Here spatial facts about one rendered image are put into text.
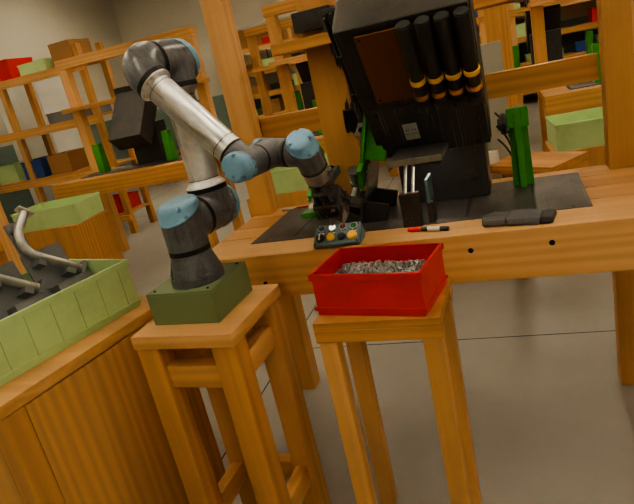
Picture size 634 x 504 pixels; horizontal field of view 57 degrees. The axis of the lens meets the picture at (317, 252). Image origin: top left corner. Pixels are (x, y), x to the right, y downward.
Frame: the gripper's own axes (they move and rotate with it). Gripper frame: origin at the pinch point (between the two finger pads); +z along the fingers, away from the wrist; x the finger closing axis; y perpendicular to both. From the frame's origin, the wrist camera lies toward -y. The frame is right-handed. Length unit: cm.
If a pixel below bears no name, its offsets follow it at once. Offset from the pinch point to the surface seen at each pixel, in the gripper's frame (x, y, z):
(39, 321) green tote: -86, 37, -14
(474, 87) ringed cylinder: 41, -25, -18
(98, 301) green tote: -81, 22, 0
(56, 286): -101, 15, -1
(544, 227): 55, 4, 11
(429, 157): 26.4, -13.9, -5.0
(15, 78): -484, -386, 147
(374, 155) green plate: 6.0, -29.2, 5.9
